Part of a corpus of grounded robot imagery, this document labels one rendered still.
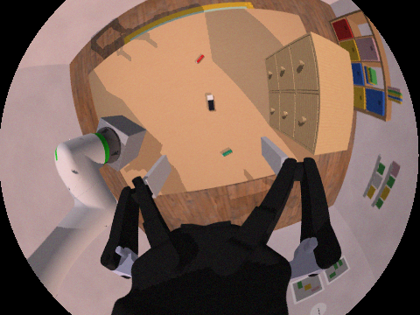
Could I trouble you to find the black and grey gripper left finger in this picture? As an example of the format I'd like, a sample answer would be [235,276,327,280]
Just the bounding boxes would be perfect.
[101,155,186,279]

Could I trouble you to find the small wooden chest of drawers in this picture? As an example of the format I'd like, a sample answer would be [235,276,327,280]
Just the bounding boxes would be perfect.
[265,31,354,155]

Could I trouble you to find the brown wooden drawer front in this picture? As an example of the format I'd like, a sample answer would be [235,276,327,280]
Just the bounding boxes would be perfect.
[280,93,296,137]
[290,36,319,91]
[266,54,279,91]
[276,46,295,90]
[295,94,319,151]
[269,93,280,130]

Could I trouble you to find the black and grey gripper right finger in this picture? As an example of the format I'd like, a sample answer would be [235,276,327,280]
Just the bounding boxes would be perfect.
[210,136,341,281]

